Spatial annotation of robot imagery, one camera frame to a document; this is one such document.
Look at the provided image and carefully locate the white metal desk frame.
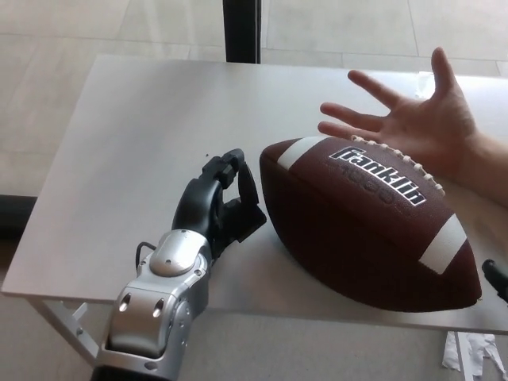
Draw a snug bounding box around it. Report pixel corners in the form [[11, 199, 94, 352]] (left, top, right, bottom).
[[39, 299, 470, 381]]

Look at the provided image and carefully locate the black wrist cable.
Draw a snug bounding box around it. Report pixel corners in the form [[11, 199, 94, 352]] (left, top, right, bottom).
[[135, 241, 158, 271]]

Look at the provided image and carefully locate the brown Franklin football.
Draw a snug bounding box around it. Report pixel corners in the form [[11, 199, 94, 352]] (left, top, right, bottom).
[[258, 137, 483, 314]]

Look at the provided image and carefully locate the black vertical window post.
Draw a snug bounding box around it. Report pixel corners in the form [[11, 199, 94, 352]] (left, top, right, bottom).
[[222, 0, 263, 64]]

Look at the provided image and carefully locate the black floor rail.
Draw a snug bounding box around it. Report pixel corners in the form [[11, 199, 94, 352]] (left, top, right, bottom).
[[0, 194, 35, 241]]

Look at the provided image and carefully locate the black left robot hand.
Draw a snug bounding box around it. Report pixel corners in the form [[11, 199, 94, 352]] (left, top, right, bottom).
[[171, 148, 267, 263]]

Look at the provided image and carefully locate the person's bare hand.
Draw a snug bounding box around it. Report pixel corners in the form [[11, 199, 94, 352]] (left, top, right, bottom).
[[318, 46, 483, 187]]

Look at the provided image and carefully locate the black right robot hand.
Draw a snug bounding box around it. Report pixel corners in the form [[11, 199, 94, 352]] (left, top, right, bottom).
[[481, 259, 508, 306]]

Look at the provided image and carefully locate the person's bare forearm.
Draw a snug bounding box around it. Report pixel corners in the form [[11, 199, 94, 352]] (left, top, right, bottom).
[[448, 133, 508, 207]]

